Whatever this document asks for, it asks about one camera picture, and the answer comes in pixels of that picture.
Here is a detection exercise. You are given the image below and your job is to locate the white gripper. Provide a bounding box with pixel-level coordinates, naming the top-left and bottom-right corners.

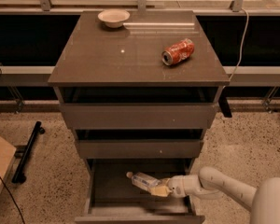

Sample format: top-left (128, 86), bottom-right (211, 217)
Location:
top-left (149, 175), bottom-right (189, 198)

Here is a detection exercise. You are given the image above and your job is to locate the clear plastic water bottle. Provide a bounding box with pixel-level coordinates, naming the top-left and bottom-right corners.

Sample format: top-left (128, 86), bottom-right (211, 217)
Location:
top-left (126, 172), bottom-right (160, 192)

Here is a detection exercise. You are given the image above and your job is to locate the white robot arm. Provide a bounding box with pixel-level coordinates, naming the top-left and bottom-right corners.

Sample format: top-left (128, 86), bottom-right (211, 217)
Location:
top-left (149, 167), bottom-right (280, 224)

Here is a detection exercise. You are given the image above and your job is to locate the open bottom drawer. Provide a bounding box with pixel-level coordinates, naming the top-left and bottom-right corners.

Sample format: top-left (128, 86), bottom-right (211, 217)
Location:
top-left (75, 159), bottom-right (205, 224)

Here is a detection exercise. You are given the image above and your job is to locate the grey drawer cabinet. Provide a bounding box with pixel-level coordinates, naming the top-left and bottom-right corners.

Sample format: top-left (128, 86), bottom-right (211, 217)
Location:
top-left (48, 10), bottom-right (231, 224)

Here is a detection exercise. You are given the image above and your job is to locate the middle drawer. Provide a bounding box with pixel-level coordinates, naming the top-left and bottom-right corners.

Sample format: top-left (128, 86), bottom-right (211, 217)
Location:
top-left (76, 129), bottom-right (204, 159)

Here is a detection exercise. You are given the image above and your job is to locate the top drawer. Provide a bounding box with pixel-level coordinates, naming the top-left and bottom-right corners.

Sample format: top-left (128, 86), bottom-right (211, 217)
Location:
top-left (60, 104), bottom-right (217, 130)

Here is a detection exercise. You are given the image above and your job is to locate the crushed red soda can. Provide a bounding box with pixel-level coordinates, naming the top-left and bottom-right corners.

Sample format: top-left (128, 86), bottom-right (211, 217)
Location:
top-left (161, 38), bottom-right (194, 66)

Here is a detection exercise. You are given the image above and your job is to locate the black bar on floor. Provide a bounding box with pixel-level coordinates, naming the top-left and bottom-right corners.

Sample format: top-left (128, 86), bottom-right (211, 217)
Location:
top-left (12, 121), bottom-right (45, 184)

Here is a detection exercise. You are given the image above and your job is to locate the white bowl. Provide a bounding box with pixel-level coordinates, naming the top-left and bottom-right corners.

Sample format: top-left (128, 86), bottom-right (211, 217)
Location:
top-left (98, 9), bottom-right (130, 28)

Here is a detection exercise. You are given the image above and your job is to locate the black cable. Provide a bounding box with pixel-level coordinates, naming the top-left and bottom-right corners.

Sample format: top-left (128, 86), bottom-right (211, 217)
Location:
top-left (0, 156), bottom-right (26, 224)

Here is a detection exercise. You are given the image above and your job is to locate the white cable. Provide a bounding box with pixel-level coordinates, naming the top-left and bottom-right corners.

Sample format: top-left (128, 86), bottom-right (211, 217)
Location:
top-left (228, 8), bottom-right (250, 81)

